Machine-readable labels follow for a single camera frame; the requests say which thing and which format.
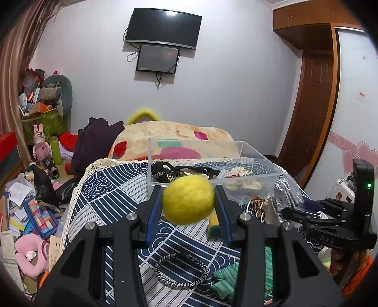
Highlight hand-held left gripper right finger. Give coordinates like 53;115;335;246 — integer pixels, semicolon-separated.
215;185;344;307

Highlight green storage box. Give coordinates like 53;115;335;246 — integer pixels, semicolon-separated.
21;108;68;145

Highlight yellow felt ball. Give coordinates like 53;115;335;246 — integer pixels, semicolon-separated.
162;175;215;226

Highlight black plastic bag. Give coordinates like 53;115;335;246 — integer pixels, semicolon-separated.
32;165;79;211

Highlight clear plastic organizer box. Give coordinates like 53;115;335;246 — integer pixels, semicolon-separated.
147;138;284;205

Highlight red storage box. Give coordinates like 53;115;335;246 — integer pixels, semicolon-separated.
0;132;19;166

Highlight black gold lace trim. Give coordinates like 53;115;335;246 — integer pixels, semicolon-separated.
151;161;220;184

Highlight yellow green sponge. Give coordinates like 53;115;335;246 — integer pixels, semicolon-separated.
208;211;222;237

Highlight cream blanket with coloured spots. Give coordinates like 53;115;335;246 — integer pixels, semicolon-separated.
107;120;240;162

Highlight wooden overhead cabinet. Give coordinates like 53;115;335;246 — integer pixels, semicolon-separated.
272;6;365;55

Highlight colourful blue framed box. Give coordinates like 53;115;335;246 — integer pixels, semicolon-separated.
23;199;61;239

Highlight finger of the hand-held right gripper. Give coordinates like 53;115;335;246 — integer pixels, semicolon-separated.
304;198;355;213
281;207;324;226

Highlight bunch of rubber bands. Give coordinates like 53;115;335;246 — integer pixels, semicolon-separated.
246;195;268;222

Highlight pink plush pillow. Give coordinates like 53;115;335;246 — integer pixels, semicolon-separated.
14;235;51;279

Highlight brown wooden door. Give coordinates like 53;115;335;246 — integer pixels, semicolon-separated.
278;54;335;179

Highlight red plush item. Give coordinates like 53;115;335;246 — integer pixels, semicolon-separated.
58;131;80;152

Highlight black white braided band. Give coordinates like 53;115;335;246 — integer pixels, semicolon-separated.
154;252;210;289

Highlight white wardrobe door pink hearts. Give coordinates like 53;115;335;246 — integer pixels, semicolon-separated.
304;27;378;207

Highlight green cylindrical bottle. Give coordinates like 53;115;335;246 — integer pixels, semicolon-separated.
49;136;62;166

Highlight pink rabbit figure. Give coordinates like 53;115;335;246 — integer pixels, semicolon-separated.
32;124;51;166

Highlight black cylindrical lens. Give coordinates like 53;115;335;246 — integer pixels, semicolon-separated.
43;157;60;178

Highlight person's right forearm orange sleeve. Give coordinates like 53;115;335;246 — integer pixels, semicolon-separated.
341;255;374;296

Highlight white fabric flower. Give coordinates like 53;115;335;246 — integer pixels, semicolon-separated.
226;166;253;178

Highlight yellow fuzzy hat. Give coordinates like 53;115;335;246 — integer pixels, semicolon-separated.
125;108;162;127

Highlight beige fluffy tuft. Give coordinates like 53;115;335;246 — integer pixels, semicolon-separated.
227;179;263;192

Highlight green knitted cloth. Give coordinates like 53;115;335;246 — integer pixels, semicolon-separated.
211;246;274;303

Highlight dark purple cloth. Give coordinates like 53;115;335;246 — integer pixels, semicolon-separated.
70;117;125;178

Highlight silver plastic bag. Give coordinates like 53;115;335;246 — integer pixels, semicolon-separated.
267;177;306;225

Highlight pile of papers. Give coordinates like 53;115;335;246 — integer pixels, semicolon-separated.
0;174;37;237

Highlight wall-mounted black television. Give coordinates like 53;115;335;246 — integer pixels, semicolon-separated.
124;8;203;50

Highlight small black wall monitor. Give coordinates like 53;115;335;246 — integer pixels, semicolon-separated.
136;44;180;75

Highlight brown curtain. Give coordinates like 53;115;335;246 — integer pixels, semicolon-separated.
0;0;70;138

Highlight person's right hand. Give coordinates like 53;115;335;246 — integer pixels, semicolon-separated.
330;247;346;276

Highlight grey plush toy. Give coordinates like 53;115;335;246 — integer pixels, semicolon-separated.
38;74;73;119

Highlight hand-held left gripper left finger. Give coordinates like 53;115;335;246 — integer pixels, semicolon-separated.
35;187;163;307

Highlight blue white patterned tablecloth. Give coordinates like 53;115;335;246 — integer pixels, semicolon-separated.
63;157;325;307

